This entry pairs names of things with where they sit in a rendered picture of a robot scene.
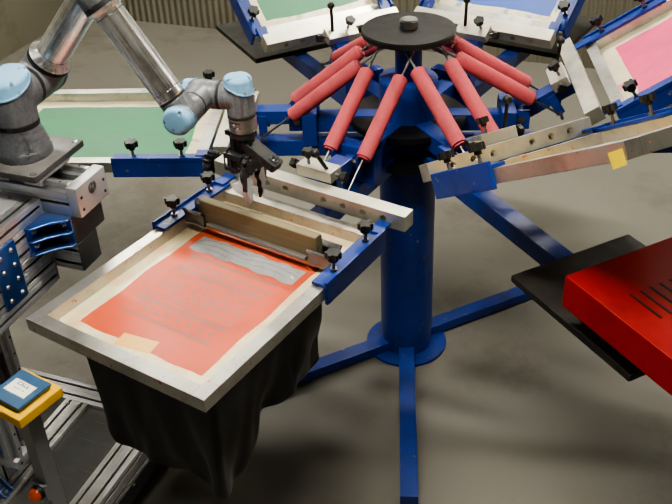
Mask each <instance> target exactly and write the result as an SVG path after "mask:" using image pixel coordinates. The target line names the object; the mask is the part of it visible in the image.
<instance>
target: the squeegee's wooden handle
mask: <svg viewBox="0 0 672 504"><path fill-rule="evenodd" d="M199 206H200V213H202V214H204V215H205V223H206V224H207V223H208V222H211V223H214V224H217V225H220V226H223V227H226V228H229V229H232V230H234V231H237V232H240V233H243V234H246V235H249V236H252V237H255V238H258V239H261V240H264V241H267V242H270V243H272V244H275V245H278V246H281V247H284V248H287V249H290V250H293V251H296V252H299V253H302V254H305V255H308V253H307V252H306V249H309V250H312V251H315V252H318V253H321V254H323V249H322V235H321V234H319V233H316V232H313V231H310V230H307V229H304V228H301V227H298V226H295V225H292V224H289V223H286V222H283V221H280V220H276V219H273V218H270V217H267V216H264V215H261V214H258V213H255V212H252V211H249V210H246V209H243V208H240V207H237V206H234V205H230V204H227V203H224V202H221V201H218V200H215V199H212V198H209V197H206V196H204V197H203V198H201V199H200V200H199Z"/></svg>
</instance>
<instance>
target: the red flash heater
mask: <svg viewBox="0 0 672 504"><path fill-rule="evenodd" d="M562 305H563V306H564V307H565V308H566V309H567V310H569V311H570V312H571V313H572V314H574V315H575V316H576V317H577V318H578V319H580V320H581V321H582V322H583V323H584V324H586V325H587V326H588V327H589V328H590V329H592V330H593V331H594V332H595V333H596V334H598V335H599V336H600V337H601V338H602V339H604V340H605V341H606V342H607V343H608V344H610V345H611V346H612V347H613V348H615V349H616V350H617V351H618V352H619V353H621V354H622V355H623V356H624V357H625V358H627V359H628V360H629V361H630V362H631V363H633V364H634V365H635V366H636V367H637V368H639V369H640V370H641V371H642V372H643V373H645V374H646V375H647V376H648V377H649V378H651V379H652V380H653V381H654V382H656V383H657V384H658V385H659V386H660V387H662V388H663V389H664V390H665V391H666V392H668V393H669V394H670V395H671V396H672V237H671V238H668V239H665V240H663V241H660V242H657V243H654V244H652V245H649V246H646V247H643V248H641V249H638V250H635V251H632V252H630V253H627V254H624V255H621V256H619V257H616V258H613V259H610V260H608V261H605V262H602V263H599V264H597V265H594V266H591V267H588V268H586V269H583V270H580V271H577V272H575V273H572V274H569V275H566V277H565V285H564V293H563V301H562Z"/></svg>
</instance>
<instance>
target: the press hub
mask: <svg viewBox="0 0 672 504"><path fill-rule="evenodd" d="M456 34H457V27H456V25H455V23H454V22H453V21H451V20H450V19H448V18H446V17H444V16H441V15H437V14H433V13H427V12H416V11H406V12H394V13H388V14H383V15H380V16H376V17H374V18H372V19H370V20H368V21H367V22H365V23H364V24H363V26H362V28H361V36H362V38H363V39H364V40H365V41H366V42H367V43H369V44H371V45H373V46H376V47H379V48H383V49H387V50H394V51H395V67H392V68H389V69H386V70H385V71H383V72H382V73H381V74H380V75H379V99H378V98H377V97H376V96H374V95H371V96H368V97H366V98H364V99H362V101H361V103H360V105H359V108H358V109H378V107H379V105H380V103H381V101H382V99H383V97H384V95H385V92H386V90H387V88H388V86H389V84H390V82H391V80H392V78H393V75H396V74H400V75H401V74H402V72H403V70H404V67H405V65H406V63H407V61H408V57H407V56H406V54H405V52H404V51H407V52H408V54H409V56H410V55H411V53H412V51H415V52H414V54H413V56H412V58H411V59H412V61H413V63H414V64H415V66H416V67H418V66H422V50H428V49H433V48H437V47H440V46H443V45H445V44H447V43H449V42H451V41H452V40H453V39H454V38H455V37H456ZM413 69H414V68H413V66H412V64H411V62H410V63H409V65H408V67H407V69H406V71H405V73H404V76H405V77H406V79H407V81H408V83H407V85H406V87H405V89H404V91H403V93H402V96H401V98H400V100H399V102H398V104H397V106H396V108H395V111H394V113H393V115H392V117H391V119H390V121H389V122H391V123H395V124H401V125H402V126H401V127H400V128H398V129H397V130H396V131H395V132H393V133H392V134H391V135H390V136H388V137H387V144H393V145H395V146H394V147H393V148H392V150H397V151H402V155H401V156H400V157H399V158H397V159H396V160H395V161H394V162H393V163H392V164H390V165H389V166H388V167H387V173H391V174H392V175H391V176H390V177H389V178H388V179H386V180H385V181H384V182H383V183H382V184H381V185H380V200H382V201H386V202H389V203H393V204H396V205H399V206H403V207H406V208H410V209H413V225H412V226H411V227H410V228H409V229H407V230H406V231H405V232H402V231H399V230H395V229H392V228H389V227H388V228H387V229H386V250H385V251H384V252H383V253H382V254H381V321H380V322H378V323H376V324H375V325H374V326H373V327H372V328H371V329H370V331H369V333H368V335H367V340H370V339H373V338H375V337H378V336H381V335H382V336H383V338H384V339H385V340H386V341H387V342H388V343H389V345H390V350H389V351H387V352H384V353H381V354H379V355H376V356H375V357H376V358H377V359H378V360H380V361H382V362H384V363H386V364H389V365H392V366H397V367H399V347H405V348H408V347H414V357H415V367H417V366H422V365H425V364H428V363H430V362H432V361H434V360H435V359H437V358H438V357H439V356H440V355H441V354H442V353H443V351H444V349H445V346H446V337H445V334H444V332H443V331H441V332H439V333H436V334H433V335H431V325H432V289H433V253H434V218H435V191H434V188H433V184H432V181H429V182H424V183H423V180H422V176H421V173H420V169H419V165H422V164H426V163H425V162H423V161H422V160H421V159H419V158H418V157H417V156H416V155H415V149H418V148H422V147H423V146H422V144H429V143H431V137H430V136H428V135H427V134H426V133H424V132H423V131H422V130H420V129H419V128H418V127H416V126H415V125H416V124H421V123H425V122H428V121H431V122H433V123H434V124H436V125H437V126H438V127H439V125H438V123H437V122H436V120H435V118H434V116H433V115H432V113H431V111H430V109H429V108H428V106H427V104H426V102H425V101H424V99H423V97H422V95H421V94H420V92H419V90H418V88H417V87H416V85H415V83H414V81H413V80H412V78H411V76H410V73H411V71H412V70H413ZM440 96H441V97H442V99H443V101H444V103H445V104H446V106H447V108H464V106H463V105H462V104H461V103H460V102H458V101H457V100H455V99H454V98H452V97H450V96H447V95H444V94H441V95H440ZM373 118H374V117H354V118H353V120H352V122H351V125H352V127H353V128H354V129H355V130H356V131H357V132H356V133H360V134H361V135H363V136H365V135H366V133H367V131H368V129H369V127H370V124H371V122H372V120H373Z"/></svg>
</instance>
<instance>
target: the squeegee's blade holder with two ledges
mask: <svg viewBox="0 0 672 504"><path fill-rule="evenodd" d="M206 225H207V227H209V228H212V229H215V230H218V231H221V232H223V233H226V234H229V235H232V236H235V237H238V238H241V239H244V240H247V241H249V242H252V243H255V244H258V245H261V246H264V247H267V248H270V249H273V250H275V251H278V252H281V253H284V254H287V255H290V256H293V257H296V258H299V259H302V260H304V261H306V260H307V259H308V255H305V254H302V253H299V252H296V251H293V250H290V249H287V248H284V247H281V246H278V245H275V244H272V243H270V242H267V241H264V240H261V239H258V238H255V237H252V236H249V235H246V234H243V233H240V232H237V231H234V230H232V229H229V228H226V227H223V226H220V225H217V224H214V223H211V222H208V223H207V224H206Z"/></svg>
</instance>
